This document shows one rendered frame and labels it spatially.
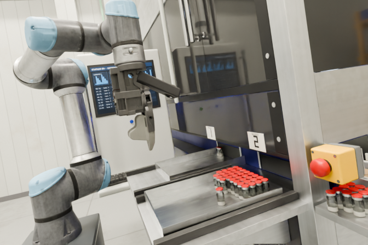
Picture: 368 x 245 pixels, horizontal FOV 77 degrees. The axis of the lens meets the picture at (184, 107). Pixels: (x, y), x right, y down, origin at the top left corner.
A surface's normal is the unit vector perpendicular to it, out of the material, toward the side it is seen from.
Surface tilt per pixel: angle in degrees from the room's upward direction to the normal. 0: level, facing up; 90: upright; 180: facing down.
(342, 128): 90
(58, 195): 90
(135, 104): 90
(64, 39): 120
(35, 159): 90
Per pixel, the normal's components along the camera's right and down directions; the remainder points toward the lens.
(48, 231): 0.11, -0.29
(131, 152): 0.36, -0.03
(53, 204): 0.61, -0.07
